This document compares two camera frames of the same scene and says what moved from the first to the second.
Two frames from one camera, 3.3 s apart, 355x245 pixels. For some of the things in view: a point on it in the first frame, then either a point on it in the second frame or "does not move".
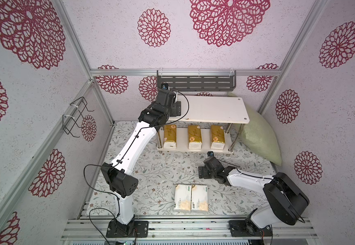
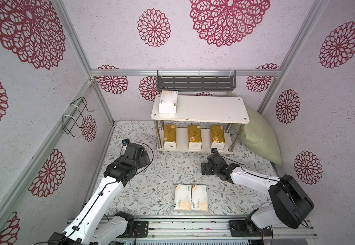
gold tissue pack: x=195 y=137 does not move
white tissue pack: x=182 y=198 does not move
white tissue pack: x=199 y=198 does not move
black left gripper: x=175 y=108 → x=146 y=158
